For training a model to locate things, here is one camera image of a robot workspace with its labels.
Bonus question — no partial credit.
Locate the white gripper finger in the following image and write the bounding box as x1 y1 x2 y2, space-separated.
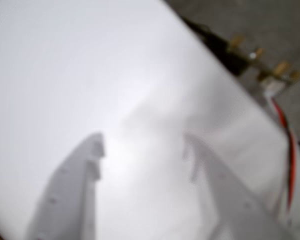
182 133 286 240
24 131 106 240

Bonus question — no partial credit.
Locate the red black servo wire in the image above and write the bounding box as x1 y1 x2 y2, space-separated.
263 82 300 226

